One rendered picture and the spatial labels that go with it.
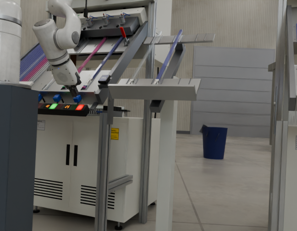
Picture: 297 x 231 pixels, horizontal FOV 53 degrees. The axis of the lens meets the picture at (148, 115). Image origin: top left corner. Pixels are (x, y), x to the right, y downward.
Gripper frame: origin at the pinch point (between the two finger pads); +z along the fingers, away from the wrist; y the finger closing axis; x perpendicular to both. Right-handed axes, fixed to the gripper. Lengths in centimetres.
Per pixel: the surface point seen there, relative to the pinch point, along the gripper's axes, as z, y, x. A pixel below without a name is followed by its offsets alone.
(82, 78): 4.1, -5.8, 15.9
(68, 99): 6.4, -7.5, 2.3
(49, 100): 7.5, -18.6, 2.3
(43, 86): 4.1, -25.0, 9.0
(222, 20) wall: 450, -97, 1050
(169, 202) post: 47, 40, -18
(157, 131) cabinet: 69, 10, 47
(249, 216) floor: 122, 70, 26
